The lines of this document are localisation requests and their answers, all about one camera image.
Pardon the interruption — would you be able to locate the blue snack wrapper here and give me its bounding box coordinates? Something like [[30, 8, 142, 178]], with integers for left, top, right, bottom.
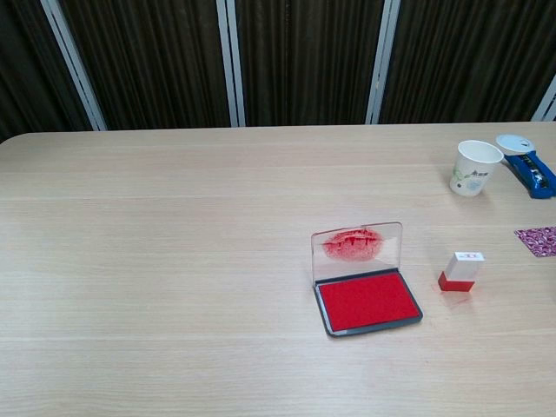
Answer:
[[503, 149, 556, 201]]

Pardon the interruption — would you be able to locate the red ink pad clear lid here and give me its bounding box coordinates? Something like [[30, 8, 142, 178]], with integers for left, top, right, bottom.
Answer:
[[310, 221, 425, 338]]

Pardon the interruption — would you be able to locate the round white plastic cup lid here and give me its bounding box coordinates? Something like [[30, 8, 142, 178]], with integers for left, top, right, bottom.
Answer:
[[494, 133, 540, 157]]

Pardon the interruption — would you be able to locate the small white stamp red base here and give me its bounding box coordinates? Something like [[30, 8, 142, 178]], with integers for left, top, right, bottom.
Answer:
[[437, 250, 486, 294]]

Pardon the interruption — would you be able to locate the white paper cup green print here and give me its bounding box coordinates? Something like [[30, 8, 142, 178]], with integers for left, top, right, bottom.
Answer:
[[449, 139, 505, 198]]

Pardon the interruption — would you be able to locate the black curtain panel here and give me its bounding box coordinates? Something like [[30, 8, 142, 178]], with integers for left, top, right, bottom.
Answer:
[[0, 0, 95, 144], [380, 0, 556, 126], [234, 0, 386, 128], [60, 0, 232, 131]]

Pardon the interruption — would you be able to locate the purple patterned card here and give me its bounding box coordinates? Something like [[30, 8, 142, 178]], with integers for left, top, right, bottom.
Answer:
[[513, 225, 556, 260]]

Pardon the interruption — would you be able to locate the grey partition frame post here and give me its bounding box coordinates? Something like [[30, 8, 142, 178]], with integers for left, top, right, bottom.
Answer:
[[40, 0, 109, 132], [364, 0, 408, 126], [215, 0, 248, 129], [531, 73, 556, 122]]

